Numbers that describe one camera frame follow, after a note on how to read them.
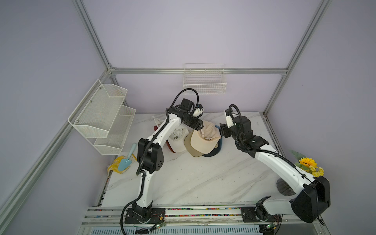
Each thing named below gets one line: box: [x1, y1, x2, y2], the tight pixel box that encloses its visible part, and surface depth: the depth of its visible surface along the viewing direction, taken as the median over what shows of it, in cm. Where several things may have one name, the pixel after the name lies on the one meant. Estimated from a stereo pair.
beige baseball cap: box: [190, 120, 222, 154], surface depth 95 cm
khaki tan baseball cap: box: [184, 129, 213, 158], surface depth 95 cm
